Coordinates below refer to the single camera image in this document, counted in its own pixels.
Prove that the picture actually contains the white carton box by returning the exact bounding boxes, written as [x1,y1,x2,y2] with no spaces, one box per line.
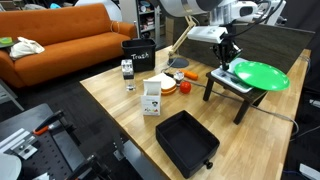
[140,78,163,118]

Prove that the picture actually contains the white kitchen scale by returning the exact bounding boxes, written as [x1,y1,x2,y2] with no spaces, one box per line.
[210,57,255,95]

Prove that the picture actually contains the orange sofa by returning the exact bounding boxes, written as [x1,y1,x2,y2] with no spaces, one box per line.
[0,3,139,90]

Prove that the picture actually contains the dark wooden back board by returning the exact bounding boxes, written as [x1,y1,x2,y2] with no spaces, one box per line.
[172,19,316,80]

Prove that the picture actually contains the small silver-lidded jar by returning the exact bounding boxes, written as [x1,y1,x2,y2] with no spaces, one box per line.
[173,69,186,87]

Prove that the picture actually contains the aluminium rail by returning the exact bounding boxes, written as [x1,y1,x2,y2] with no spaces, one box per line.
[0,127,39,161]

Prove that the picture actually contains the black fabric tray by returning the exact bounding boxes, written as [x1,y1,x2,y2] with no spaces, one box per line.
[155,109,221,180]

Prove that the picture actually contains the grey metal table frame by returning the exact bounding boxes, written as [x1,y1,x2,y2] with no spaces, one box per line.
[112,133,168,180]

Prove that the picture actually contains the black trash bin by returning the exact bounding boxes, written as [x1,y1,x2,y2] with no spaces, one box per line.
[120,38,158,74]

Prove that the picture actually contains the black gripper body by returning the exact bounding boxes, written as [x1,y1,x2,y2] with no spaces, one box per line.
[212,40,243,63]

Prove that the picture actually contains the red tomato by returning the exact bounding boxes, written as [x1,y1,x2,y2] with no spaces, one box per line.
[179,80,193,95]

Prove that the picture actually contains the grey braided cable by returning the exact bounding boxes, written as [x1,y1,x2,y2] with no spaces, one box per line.
[189,79,301,138]

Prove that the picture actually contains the green plate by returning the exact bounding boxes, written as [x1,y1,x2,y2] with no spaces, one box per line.
[233,60,291,92]

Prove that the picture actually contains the orange carrot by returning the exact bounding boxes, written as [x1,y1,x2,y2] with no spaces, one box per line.
[179,69,200,82]

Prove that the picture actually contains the stacked wooden white plates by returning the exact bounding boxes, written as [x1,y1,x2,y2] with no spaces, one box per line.
[146,72,179,97]

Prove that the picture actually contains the white cloth bag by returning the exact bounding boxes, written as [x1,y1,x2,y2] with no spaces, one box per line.
[8,36,46,61]

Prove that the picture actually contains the white storage shelf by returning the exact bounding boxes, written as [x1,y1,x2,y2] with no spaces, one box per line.
[134,0,168,48]

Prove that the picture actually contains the green round object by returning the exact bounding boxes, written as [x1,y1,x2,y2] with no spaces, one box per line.
[0,36,15,46]

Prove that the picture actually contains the black perforated breadboard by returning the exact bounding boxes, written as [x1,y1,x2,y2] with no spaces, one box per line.
[0,103,116,180]

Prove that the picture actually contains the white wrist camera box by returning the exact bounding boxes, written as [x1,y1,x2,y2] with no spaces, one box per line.
[187,25,230,45]

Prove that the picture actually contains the small dark wooden stool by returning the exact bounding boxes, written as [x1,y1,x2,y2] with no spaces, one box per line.
[202,71,270,126]

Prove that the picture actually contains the black orange clamp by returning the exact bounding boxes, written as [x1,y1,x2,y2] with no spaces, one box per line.
[32,109,68,137]

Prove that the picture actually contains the white dome object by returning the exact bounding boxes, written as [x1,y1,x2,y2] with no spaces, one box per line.
[73,0,124,23]

